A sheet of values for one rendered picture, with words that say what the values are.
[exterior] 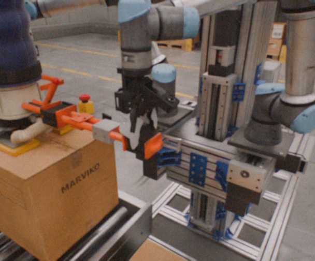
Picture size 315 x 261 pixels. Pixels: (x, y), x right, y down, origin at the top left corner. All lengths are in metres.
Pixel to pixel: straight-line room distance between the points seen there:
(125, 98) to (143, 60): 0.11
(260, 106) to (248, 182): 0.29
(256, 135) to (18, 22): 0.94
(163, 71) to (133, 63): 0.63
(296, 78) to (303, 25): 0.16
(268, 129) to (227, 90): 0.26
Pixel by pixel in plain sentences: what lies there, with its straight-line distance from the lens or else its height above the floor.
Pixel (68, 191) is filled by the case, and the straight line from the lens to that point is 1.05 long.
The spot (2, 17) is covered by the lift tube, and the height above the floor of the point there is 1.51.
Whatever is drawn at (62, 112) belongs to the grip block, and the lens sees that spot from 0.93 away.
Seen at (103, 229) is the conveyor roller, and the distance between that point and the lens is 1.43.
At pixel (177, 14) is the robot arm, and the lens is 0.68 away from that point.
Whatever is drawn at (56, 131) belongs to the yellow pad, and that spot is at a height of 1.10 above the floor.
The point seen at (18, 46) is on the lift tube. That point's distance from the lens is 1.04.
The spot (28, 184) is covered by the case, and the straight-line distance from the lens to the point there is 0.92.
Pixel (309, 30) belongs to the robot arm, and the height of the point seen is 1.48.
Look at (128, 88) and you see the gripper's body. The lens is 0.71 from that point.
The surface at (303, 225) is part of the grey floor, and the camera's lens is 2.46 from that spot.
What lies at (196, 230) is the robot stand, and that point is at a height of 0.23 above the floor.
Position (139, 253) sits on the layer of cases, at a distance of 1.32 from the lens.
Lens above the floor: 1.58
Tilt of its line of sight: 28 degrees down
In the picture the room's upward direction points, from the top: straight up
